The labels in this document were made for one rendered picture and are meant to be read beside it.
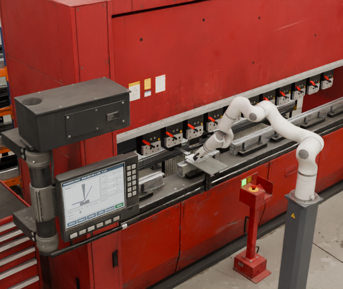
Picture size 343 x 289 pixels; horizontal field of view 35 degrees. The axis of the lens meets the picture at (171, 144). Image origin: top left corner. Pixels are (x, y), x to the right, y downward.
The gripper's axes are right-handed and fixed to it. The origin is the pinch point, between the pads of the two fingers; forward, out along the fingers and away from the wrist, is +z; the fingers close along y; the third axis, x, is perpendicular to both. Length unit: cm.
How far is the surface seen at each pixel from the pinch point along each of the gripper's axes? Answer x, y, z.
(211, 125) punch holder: -15.0, -14.3, -14.1
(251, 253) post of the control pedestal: 79, -31, 42
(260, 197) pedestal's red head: 47, -29, -3
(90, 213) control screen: 21, 127, -61
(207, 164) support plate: 8.5, -0.4, -4.1
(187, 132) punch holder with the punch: -16.1, 8.5, -14.6
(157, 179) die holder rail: 1.7, 35.3, 8.5
